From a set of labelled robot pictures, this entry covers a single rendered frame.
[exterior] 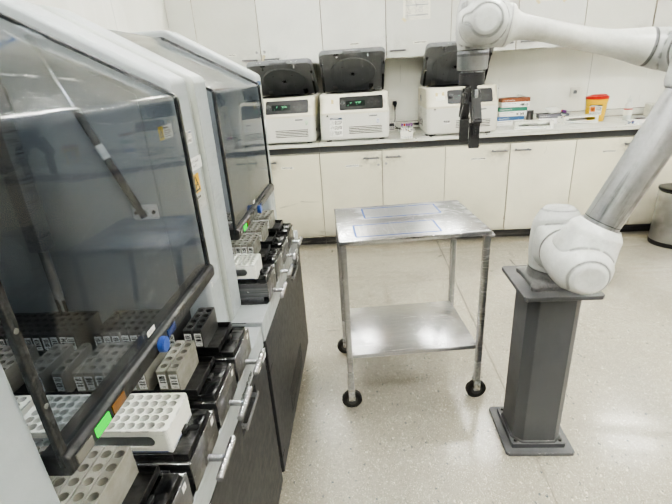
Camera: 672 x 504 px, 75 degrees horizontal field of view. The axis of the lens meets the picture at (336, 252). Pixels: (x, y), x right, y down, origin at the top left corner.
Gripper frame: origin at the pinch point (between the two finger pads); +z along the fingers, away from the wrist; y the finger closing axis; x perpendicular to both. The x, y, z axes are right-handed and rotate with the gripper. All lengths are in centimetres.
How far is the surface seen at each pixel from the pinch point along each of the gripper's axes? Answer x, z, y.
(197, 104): 75, -17, -27
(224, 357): 69, 40, -56
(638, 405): -83, 120, 14
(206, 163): 75, -2, -28
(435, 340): 4, 92, 26
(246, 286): 73, 40, -17
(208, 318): 74, 32, -50
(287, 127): 92, 17, 219
